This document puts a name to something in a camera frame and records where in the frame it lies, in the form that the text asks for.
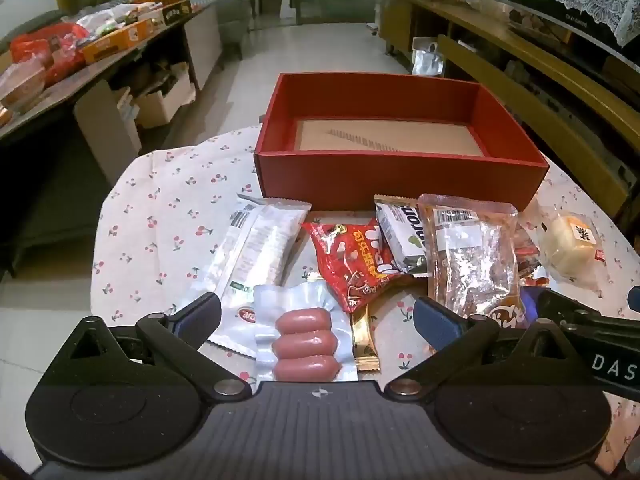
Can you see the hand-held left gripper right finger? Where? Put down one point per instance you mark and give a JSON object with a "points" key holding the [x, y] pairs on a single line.
{"points": [[435, 322]]}

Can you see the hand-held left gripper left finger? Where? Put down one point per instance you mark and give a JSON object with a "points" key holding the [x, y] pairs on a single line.
{"points": [[200, 312]]}

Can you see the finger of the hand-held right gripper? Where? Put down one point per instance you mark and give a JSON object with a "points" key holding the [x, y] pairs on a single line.
{"points": [[550, 302]]}

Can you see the bun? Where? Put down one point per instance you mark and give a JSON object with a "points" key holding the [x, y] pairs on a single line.
{"points": [[567, 242]]}

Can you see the clear orange dried meat packet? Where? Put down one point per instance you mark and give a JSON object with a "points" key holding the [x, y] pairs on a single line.
{"points": [[470, 270]]}

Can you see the gold snack bar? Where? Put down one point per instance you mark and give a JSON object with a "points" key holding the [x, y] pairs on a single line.
{"points": [[364, 345]]}

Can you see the long white snack packet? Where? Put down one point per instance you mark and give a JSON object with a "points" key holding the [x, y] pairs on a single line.
{"points": [[260, 250]]}

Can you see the white green seaweed packet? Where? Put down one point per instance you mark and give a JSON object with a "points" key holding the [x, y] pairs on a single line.
{"points": [[400, 235]]}

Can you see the red snack packet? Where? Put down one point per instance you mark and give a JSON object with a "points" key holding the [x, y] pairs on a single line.
{"points": [[345, 265]]}

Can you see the vacuum packed sausages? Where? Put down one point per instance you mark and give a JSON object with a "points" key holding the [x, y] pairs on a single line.
{"points": [[305, 342]]}

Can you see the red cardboard box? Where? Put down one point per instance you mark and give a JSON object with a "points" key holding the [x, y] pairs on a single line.
{"points": [[400, 180]]}

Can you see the small red wrapped candies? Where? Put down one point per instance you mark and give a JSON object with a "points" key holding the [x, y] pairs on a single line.
{"points": [[527, 255]]}

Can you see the cherry print tablecloth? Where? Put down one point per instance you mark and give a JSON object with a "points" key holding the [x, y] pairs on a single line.
{"points": [[165, 210]]}

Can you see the white cardboard box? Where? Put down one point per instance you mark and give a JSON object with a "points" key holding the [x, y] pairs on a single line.
{"points": [[165, 100]]}

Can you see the wooden television cabinet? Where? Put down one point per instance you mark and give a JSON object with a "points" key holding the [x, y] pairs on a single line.
{"points": [[550, 75]]}

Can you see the dark side table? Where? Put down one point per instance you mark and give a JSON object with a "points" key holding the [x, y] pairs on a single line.
{"points": [[65, 85]]}

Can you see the silver foil bag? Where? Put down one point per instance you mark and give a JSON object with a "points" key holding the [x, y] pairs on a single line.
{"points": [[427, 57]]}

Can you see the flat orange box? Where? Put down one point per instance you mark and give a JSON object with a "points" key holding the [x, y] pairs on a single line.
{"points": [[120, 40]]}

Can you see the clear plastic food bag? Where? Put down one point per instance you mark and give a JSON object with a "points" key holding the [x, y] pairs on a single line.
{"points": [[20, 87]]}

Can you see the red plastic bag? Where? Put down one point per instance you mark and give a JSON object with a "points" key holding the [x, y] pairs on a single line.
{"points": [[55, 60]]}

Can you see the grey upholstered sofa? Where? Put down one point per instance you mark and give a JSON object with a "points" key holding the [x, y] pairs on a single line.
{"points": [[232, 20]]}

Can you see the black labelled box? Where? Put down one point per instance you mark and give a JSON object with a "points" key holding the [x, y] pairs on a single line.
{"points": [[176, 12]]}

